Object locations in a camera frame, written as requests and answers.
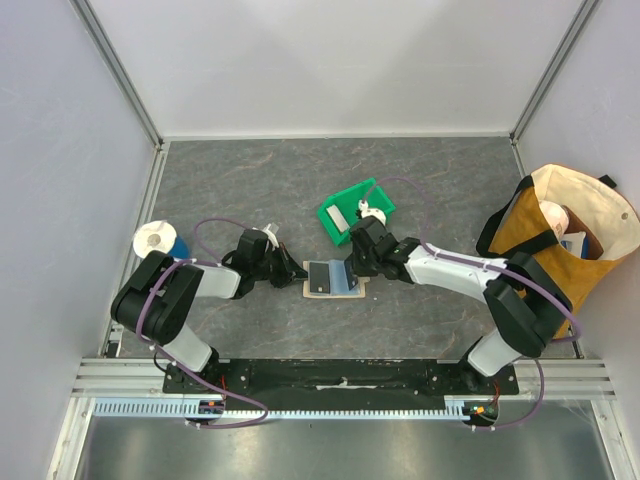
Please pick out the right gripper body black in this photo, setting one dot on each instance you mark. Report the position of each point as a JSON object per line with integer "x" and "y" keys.
{"x": 360, "y": 263}

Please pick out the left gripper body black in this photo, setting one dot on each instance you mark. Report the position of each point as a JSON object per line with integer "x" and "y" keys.
{"x": 278, "y": 271}

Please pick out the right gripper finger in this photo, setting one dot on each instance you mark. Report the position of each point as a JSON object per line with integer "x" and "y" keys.
{"x": 349, "y": 264}
{"x": 354, "y": 278}

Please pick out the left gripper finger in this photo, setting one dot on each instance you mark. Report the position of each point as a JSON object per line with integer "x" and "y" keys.
{"x": 296, "y": 272}
{"x": 284, "y": 254}

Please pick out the beige leather card holder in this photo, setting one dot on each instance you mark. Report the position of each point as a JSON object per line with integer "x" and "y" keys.
{"x": 341, "y": 288}

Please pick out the dark credit card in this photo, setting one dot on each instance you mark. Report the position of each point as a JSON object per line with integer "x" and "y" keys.
{"x": 319, "y": 278}

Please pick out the green plastic bin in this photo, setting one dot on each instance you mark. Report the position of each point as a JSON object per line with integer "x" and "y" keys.
{"x": 347, "y": 201}

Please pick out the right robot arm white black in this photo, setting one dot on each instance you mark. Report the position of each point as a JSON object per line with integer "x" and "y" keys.
{"x": 526, "y": 305}

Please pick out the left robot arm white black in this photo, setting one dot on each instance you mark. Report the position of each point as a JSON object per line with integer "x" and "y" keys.
{"x": 156, "y": 300}

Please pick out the credit card stack in bin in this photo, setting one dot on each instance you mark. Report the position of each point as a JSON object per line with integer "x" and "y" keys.
{"x": 337, "y": 218}

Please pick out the toilet paper roll blue wrapper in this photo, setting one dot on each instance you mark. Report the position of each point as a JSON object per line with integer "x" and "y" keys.
{"x": 159, "y": 236}

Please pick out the items inside tote bag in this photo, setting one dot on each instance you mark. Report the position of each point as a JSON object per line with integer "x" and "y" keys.
{"x": 571, "y": 232}

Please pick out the mustard canvas tote bag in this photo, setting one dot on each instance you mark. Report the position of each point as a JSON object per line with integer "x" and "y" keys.
{"x": 521, "y": 227}

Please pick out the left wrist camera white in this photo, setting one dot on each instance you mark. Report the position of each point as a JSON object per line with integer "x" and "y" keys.
{"x": 270, "y": 230}

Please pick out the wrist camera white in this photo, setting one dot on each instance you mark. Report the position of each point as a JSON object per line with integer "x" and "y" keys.
{"x": 270, "y": 230}
{"x": 365, "y": 211}

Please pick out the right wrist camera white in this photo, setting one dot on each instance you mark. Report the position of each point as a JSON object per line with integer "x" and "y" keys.
{"x": 365, "y": 211}

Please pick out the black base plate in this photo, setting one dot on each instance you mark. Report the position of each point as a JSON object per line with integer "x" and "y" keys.
{"x": 366, "y": 383}

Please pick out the slotted cable duct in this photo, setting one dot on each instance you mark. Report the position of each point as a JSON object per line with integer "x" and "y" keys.
{"x": 209, "y": 410}

